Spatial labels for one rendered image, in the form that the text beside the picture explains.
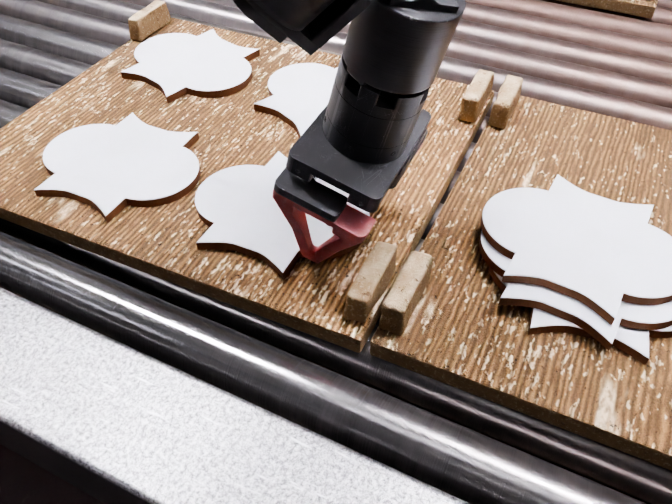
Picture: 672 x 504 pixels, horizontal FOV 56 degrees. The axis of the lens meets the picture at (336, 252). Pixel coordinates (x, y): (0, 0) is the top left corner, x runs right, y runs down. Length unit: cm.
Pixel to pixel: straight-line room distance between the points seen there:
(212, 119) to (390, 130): 28
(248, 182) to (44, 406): 23
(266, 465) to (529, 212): 26
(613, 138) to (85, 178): 48
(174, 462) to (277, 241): 17
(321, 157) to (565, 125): 31
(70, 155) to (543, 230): 40
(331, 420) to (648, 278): 23
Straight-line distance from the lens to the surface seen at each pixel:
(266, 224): 49
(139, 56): 74
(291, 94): 64
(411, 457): 41
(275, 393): 43
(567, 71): 78
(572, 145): 62
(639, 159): 63
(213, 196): 52
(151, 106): 66
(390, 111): 37
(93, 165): 59
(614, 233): 50
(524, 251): 46
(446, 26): 35
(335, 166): 39
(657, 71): 82
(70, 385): 47
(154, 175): 56
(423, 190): 54
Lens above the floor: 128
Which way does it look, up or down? 45 degrees down
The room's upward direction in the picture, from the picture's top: straight up
